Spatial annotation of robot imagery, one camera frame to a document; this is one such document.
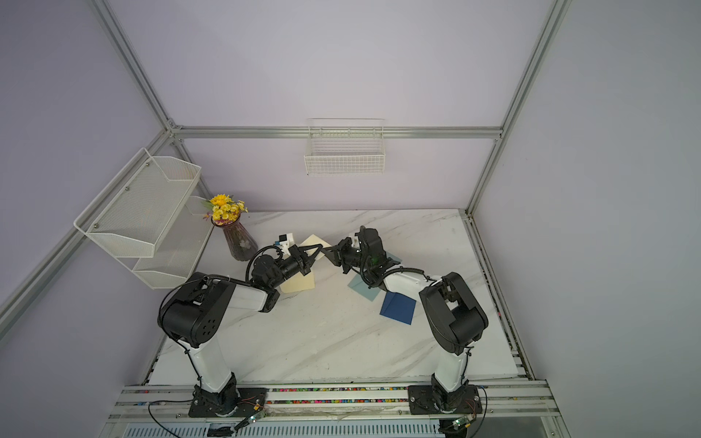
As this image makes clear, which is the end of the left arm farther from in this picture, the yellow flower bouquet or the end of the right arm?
the yellow flower bouquet

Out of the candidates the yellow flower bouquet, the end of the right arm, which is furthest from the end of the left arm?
the yellow flower bouquet

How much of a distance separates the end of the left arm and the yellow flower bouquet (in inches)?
9.6

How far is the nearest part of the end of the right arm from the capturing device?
2.33 ft

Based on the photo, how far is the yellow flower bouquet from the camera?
2.88ft

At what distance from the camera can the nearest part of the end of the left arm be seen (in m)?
0.74

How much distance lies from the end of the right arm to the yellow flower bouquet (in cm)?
27
